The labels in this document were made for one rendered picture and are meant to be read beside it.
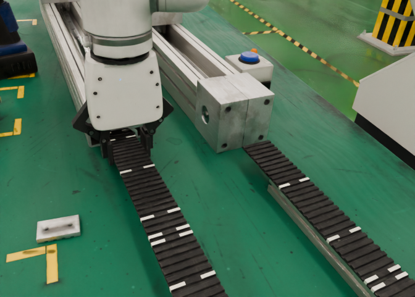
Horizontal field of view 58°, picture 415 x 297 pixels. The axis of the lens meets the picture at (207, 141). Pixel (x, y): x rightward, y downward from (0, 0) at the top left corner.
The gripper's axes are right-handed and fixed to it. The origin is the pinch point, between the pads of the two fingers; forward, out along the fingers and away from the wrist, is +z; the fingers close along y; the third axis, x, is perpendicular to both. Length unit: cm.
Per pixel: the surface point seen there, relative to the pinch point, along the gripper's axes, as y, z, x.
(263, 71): 33.5, -1.7, 14.3
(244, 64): 29.9, -2.9, 16.5
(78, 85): -4.6, -5.3, 12.2
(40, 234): -13.8, 2.4, -10.8
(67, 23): -1, -3, 54
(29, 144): -13.7, 3.2, 10.5
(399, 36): 287, 66, 170
